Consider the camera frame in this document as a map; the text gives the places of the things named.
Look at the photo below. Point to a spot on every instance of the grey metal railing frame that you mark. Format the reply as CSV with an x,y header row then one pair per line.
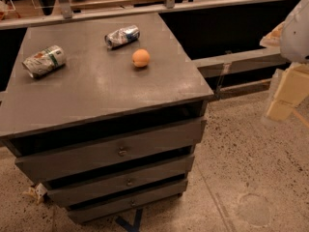
x,y
211,32

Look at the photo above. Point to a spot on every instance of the bottom grey drawer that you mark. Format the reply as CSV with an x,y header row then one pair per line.
x,y
127,202

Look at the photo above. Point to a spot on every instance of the orange fruit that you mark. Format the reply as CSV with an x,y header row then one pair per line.
x,y
140,58

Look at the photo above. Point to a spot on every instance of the top grey drawer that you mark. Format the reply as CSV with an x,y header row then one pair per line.
x,y
54,165

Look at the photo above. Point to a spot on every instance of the grey drawer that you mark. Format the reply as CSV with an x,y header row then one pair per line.
x,y
54,165
127,202
65,197

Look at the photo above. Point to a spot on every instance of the middle grey drawer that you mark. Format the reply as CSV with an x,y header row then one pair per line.
x,y
65,197

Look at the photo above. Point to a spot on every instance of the crumpled paper scrap on floor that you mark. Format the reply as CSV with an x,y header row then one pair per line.
x,y
38,192

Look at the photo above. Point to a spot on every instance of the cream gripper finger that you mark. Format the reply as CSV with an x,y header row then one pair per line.
x,y
291,88
272,39

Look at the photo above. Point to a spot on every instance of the grey drawer cabinet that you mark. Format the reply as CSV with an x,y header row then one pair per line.
x,y
99,95

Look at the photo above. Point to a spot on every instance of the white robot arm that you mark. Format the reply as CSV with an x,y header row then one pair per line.
x,y
294,41

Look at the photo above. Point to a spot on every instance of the crushed green white can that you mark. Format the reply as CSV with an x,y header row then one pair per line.
x,y
45,61

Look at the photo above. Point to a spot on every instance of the crushed blue silver can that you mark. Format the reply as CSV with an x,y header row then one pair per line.
x,y
122,36

